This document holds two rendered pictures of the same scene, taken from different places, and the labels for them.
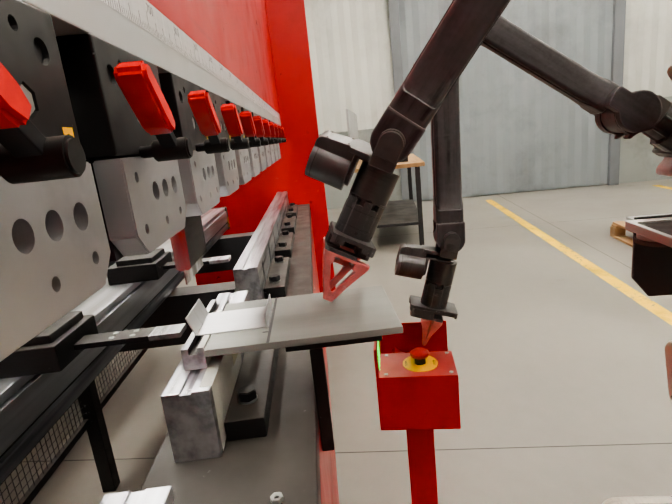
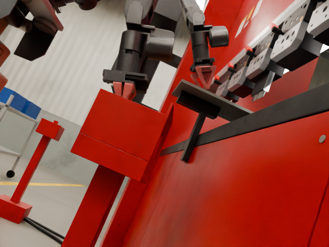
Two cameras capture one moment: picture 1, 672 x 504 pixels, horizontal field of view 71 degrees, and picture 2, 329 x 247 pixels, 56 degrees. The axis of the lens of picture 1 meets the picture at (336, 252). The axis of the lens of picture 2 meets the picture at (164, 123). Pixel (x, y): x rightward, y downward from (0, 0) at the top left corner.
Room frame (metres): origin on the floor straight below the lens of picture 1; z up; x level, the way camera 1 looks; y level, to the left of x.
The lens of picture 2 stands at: (1.69, -0.11, 0.67)
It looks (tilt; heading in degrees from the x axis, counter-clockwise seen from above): 11 degrees up; 177
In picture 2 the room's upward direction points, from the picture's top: 23 degrees clockwise
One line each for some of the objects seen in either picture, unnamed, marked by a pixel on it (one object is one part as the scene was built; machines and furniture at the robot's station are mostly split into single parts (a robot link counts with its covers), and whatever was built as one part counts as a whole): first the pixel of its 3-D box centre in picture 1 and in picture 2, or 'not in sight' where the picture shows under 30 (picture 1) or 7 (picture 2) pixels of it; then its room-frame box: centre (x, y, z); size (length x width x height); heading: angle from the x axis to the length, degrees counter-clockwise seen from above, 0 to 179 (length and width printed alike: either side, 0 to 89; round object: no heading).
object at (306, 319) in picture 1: (304, 316); (210, 103); (0.66, 0.06, 1.00); 0.26 x 0.18 x 0.01; 92
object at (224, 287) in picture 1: (125, 322); not in sight; (1.24, 0.60, 0.81); 0.64 x 0.08 x 0.14; 92
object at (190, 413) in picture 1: (220, 356); not in sight; (0.71, 0.21, 0.92); 0.39 x 0.06 x 0.10; 2
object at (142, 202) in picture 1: (104, 154); (247, 74); (0.43, 0.20, 1.26); 0.15 x 0.09 x 0.17; 2
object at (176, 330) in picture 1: (92, 335); not in sight; (0.64, 0.36, 1.01); 0.26 x 0.12 x 0.05; 92
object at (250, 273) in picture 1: (273, 224); not in sight; (1.92, 0.25, 0.92); 1.68 x 0.06 x 0.10; 2
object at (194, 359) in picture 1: (209, 329); not in sight; (0.68, 0.21, 0.98); 0.20 x 0.03 x 0.03; 2
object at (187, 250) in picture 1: (189, 242); (261, 87); (0.66, 0.21, 1.13); 0.10 x 0.02 x 0.10; 2
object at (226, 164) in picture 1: (202, 146); (300, 36); (0.83, 0.21, 1.26); 0.15 x 0.09 x 0.17; 2
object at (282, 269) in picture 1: (278, 276); not in sight; (1.26, 0.17, 0.89); 0.30 x 0.05 x 0.03; 2
